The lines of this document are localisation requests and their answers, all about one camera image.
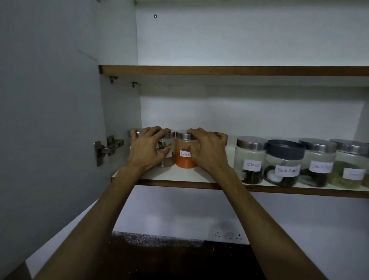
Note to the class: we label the person's left little finger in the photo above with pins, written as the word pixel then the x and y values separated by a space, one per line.
pixel 133 134

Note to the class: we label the glass jar with green seeds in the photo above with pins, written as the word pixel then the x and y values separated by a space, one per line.
pixel 348 167

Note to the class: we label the white cabinet carcass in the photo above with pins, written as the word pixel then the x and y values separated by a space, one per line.
pixel 230 37

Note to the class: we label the metal cabinet hinge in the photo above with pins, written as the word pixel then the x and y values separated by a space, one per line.
pixel 108 148

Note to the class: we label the person's right forearm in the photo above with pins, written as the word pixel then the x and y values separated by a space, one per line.
pixel 259 225

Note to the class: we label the blue lid glass jar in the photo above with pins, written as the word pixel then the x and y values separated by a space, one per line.
pixel 284 161

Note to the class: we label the empty wood-edged cabinet shelf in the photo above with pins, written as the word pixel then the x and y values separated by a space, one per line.
pixel 230 70

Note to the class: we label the steel lid glass jar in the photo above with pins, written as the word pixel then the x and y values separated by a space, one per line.
pixel 225 140

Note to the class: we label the white cabinet door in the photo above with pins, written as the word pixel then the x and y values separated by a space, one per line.
pixel 46 115

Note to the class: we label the glass jar with cloves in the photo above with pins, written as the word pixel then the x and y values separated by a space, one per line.
pixel 250 161

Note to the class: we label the person's left forearm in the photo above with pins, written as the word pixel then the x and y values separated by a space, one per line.
pixel 95 219

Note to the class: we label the wood-edged shelf with jars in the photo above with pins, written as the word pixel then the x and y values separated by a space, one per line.
pixel 178 177

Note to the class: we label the person's left hand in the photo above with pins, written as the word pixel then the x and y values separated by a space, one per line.
pixel 142 153

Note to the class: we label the glass jar with brown sticks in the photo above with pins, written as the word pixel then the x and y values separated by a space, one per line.
pixel 165 161

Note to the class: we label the person's right fingers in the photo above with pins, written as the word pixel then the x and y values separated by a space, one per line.
pixel 201 133

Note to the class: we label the glass jar with orange powder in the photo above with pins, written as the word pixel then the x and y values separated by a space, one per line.
pixel 184 161

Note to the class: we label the white wall socket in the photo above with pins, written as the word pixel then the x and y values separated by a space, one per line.
pixel 230 235

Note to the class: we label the person's right hand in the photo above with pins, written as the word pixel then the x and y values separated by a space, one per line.
pixel 212 154

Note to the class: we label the glass jar with black seeds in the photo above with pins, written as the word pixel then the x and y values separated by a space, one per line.
pixel 318 161

